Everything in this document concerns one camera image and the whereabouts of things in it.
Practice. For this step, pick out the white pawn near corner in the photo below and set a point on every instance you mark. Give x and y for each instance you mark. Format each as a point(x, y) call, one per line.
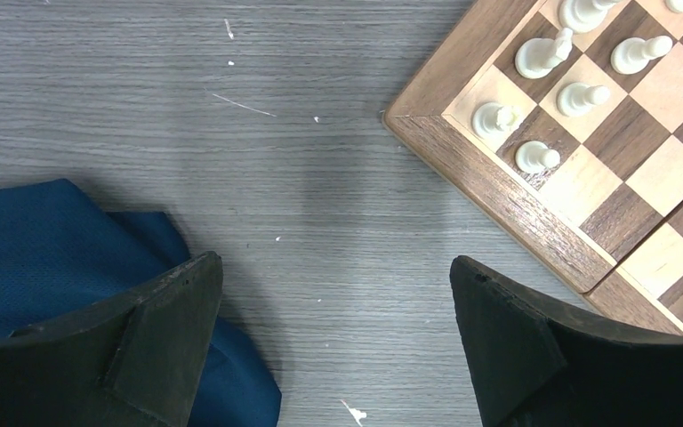
point(534, 157)

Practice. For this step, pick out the white knight chess piece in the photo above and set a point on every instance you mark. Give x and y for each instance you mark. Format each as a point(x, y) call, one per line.
point(537, 57)

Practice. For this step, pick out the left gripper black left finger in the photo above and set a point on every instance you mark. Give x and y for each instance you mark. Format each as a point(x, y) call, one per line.
point(133, 359)

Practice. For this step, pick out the white rook chess piece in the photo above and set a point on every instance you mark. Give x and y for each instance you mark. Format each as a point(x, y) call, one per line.
point(494, 119)

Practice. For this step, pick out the wooden chess board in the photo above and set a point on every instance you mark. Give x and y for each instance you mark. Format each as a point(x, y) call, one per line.
point(608, 220)

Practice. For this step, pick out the white bishop chess piece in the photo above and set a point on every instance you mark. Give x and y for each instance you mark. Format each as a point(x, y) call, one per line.
point(582, 16)

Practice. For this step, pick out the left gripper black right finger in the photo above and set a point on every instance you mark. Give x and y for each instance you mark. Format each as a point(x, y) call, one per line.
point(535, 360)

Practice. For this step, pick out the dark blue cloth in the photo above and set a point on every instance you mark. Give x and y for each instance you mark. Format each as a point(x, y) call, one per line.
point(59, 251)

